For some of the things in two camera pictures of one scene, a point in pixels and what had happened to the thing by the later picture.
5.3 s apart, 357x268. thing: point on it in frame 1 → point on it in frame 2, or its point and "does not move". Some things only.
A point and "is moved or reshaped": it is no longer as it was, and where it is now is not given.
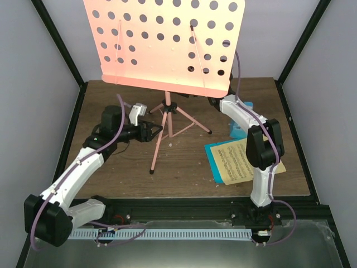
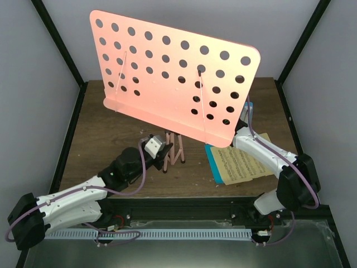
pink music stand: [190, 47] is moved or reshaped
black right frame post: [320, 11] does not move
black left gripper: [147, 137] → [160, 156]
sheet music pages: [231, 159] does not move
